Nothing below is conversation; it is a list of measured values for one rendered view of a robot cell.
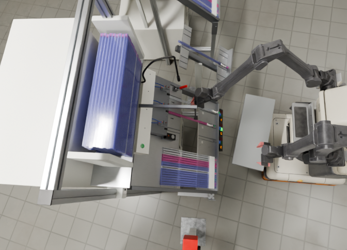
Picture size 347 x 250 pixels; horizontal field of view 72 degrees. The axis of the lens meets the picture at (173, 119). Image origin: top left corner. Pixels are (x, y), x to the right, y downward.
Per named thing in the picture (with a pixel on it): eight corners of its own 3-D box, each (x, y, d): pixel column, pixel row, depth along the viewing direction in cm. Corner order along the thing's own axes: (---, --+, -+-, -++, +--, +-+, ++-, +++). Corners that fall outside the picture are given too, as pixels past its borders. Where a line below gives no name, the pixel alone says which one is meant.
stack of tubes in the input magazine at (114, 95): (142, 63, 131) (127, 32, 106) (131, 157, 117) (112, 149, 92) (119, 62, 133) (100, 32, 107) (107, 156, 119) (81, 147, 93)
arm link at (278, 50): (281, 49, 107) (277, 32, 111) (255, 64, 117) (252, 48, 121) (324, 83, 132) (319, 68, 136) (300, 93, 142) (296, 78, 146)
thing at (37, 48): (154, 122, 267) (81, 17, 103) (148, 188, 248) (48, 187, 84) (96, 121, 275) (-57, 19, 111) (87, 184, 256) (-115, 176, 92)
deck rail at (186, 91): (212, 103, 195) (218, 101, 191) (211, 105, 195) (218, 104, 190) (138, 73, 151) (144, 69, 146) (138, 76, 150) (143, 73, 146)
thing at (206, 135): (213, 104, 192) (217, 103, 190) (212, 190, 174) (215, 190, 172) (197, 97, 180) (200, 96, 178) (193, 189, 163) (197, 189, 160)
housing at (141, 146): (142, 78, 154) (156, 72, 143) (134, 155, 140) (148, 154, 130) (131, 74, 149) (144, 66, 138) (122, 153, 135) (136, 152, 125)
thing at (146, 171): (177, 91, 171) (182, 89, 167) (171, 188, 153) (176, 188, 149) (138, 76, 150) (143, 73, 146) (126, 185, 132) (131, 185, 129)
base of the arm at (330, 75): (337, 88, 134) (335, 68, 137) (329, 84, 130) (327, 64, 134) (321, 92, 141) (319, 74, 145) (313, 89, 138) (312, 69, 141)
